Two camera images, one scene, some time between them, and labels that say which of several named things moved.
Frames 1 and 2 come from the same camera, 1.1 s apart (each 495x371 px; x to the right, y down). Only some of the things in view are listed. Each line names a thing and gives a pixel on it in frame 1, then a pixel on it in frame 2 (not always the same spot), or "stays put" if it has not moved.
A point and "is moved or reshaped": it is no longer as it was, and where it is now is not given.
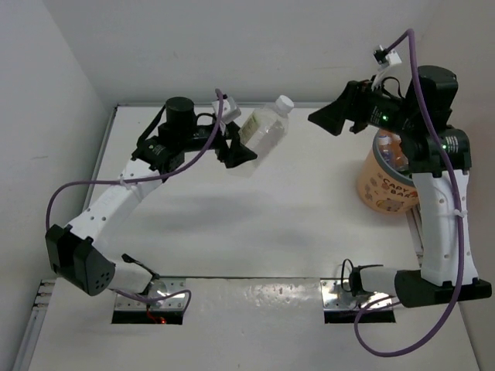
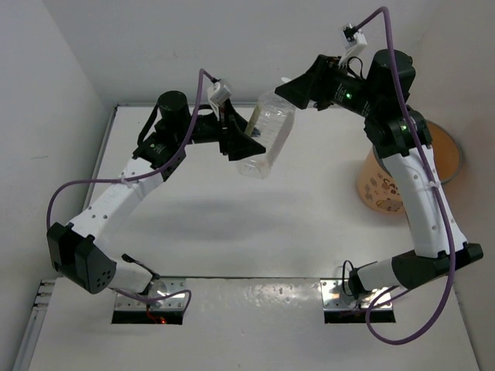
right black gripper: (352, 104) -> (314, 83)
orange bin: (381, 188) stays put
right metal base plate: (335, 297) stays put
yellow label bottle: (266, 127) is moved or reshaped
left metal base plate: (162, 287) stays put
